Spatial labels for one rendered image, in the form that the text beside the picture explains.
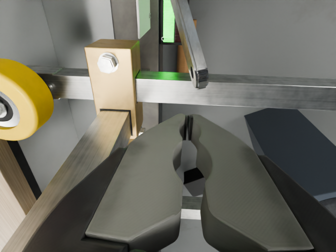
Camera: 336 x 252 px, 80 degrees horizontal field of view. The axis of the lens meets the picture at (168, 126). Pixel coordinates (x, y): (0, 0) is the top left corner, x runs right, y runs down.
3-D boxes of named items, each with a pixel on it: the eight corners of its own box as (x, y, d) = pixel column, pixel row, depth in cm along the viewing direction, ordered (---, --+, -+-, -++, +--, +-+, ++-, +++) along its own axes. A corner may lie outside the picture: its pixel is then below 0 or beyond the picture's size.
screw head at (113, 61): (117, 52, 21) (114, 55, 20) (119, 72, 22) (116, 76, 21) (97, 51, 21) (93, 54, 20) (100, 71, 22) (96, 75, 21)
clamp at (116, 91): (144, 40, 25) (136, 48, 21) (147, 131, 32) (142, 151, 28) (94, 38, 25) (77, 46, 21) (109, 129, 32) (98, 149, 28)
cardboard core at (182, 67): (197, 20, 88) (191, 86, 104) (196, 18, 94) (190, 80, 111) (178, 20, 88) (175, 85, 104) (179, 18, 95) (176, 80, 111)
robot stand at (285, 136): (288, 100, 114) (375, 183, 63) (293, 134, 125) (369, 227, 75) (243, 115, 120) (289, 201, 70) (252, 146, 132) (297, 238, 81)
